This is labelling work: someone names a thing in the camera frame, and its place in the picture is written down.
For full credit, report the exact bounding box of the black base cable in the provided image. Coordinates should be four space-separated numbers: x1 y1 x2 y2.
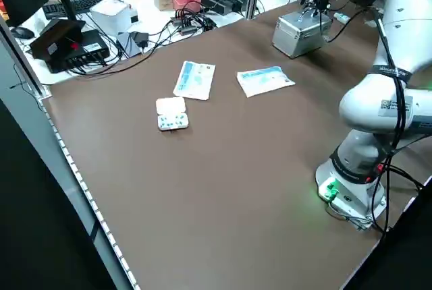
369 165 426 235

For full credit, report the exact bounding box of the open white pill box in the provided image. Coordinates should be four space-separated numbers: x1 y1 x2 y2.
155 96 190 133

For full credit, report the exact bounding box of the grey box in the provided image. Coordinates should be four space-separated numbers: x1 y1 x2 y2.
115 32 142 58

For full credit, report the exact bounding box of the white cube device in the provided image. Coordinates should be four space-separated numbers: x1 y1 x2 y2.
90 0 140 36

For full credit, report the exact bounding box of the dark tilted flat box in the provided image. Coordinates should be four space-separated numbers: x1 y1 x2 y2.
29 19 87 61

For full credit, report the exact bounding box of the usb hub with cables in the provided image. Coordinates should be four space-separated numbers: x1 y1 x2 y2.
169 13 203 37

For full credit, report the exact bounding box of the black network switch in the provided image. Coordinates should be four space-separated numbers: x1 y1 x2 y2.
45 29 111 74

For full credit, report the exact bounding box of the arm cable with connector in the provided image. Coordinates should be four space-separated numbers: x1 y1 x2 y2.
322 0 384 43

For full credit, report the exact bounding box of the aluminium frame rail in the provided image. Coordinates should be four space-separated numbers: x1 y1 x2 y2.
0 16 52 99

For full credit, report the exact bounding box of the pink box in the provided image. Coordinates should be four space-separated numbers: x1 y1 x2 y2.
171 0 203 13

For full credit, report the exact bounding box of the silver aluminium first-aid case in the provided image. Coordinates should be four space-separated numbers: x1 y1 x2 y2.
271 9 333 60

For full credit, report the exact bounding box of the blue white mask packet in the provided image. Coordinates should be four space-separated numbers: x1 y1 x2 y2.
236 65 297 98

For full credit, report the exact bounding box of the black computer mouse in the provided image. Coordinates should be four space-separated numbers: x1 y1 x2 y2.
9 26 36 40

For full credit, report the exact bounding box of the black power adapter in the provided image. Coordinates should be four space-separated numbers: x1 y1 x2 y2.
130 31 150 50

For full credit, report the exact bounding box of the long white teal-striped packet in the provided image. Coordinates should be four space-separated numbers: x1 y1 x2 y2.
172 60 217 101

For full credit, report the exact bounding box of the black keyboard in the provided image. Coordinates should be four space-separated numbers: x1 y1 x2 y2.
42 0 124 20

